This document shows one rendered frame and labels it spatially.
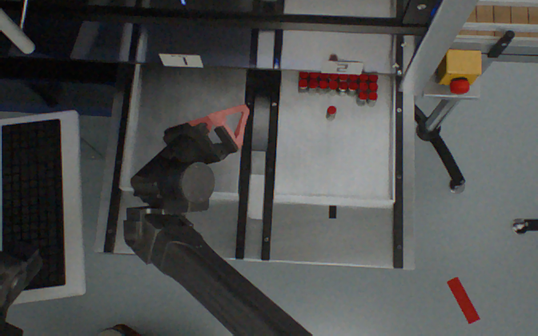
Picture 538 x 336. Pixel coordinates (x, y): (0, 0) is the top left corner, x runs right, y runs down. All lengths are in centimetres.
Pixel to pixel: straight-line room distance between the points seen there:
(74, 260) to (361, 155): 70
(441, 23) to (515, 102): 140
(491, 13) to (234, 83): 61
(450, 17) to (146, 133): 71
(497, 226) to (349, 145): 108
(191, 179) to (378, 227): 63
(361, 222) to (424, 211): 96
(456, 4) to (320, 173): 50
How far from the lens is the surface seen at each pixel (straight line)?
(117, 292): 228
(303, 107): 139
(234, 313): 76
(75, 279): 147
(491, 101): 247
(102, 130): 190
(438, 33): 115
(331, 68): 128
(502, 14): 152
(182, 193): 81
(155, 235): 85
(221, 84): 142
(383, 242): 134
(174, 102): 142
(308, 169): 135
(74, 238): 148
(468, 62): 133
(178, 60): 130
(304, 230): 133
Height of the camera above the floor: 219
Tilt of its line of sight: 75 degrees down
